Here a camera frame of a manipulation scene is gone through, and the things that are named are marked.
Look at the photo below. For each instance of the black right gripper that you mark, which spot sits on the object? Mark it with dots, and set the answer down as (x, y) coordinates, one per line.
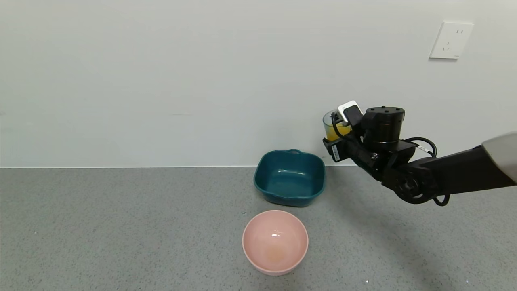
(333, 151)

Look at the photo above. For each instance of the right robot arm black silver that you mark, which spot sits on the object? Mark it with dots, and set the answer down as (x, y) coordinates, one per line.
(464, 171)

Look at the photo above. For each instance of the pink round bowl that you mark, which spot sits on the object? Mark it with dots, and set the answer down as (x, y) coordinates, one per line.
(275, 242)

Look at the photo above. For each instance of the orange juice liquid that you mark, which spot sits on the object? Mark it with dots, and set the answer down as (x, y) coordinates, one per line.
(330, 133)

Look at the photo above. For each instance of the white wall socket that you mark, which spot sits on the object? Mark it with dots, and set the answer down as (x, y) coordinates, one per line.
(450, 40)

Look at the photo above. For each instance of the teal square plastic basin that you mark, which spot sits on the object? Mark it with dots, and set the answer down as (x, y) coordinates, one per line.
(288, 201)

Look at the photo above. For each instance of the clear blue-tinted plastic cup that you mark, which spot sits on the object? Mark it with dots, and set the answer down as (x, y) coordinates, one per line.
(327, 121)

